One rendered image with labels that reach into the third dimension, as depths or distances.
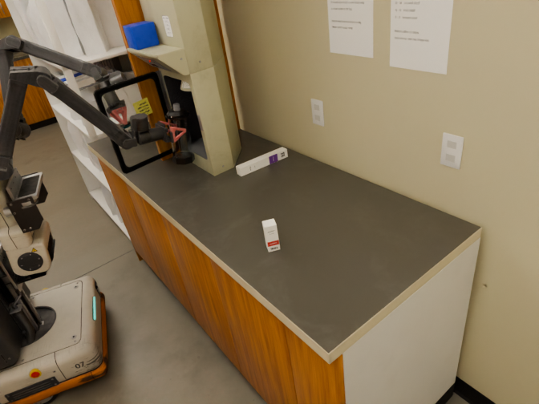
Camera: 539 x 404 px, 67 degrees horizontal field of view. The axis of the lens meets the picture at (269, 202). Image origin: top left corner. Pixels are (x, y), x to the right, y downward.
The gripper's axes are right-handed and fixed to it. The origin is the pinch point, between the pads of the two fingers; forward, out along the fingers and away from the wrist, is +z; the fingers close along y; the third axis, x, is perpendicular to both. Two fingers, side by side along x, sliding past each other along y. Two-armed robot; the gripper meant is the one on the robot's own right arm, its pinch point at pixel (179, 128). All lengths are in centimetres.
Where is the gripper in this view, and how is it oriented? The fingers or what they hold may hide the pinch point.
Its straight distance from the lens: 192.2
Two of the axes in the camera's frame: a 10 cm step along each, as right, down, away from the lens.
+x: 0.4, 8.8, 4.8
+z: 7.9, -3.2, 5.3
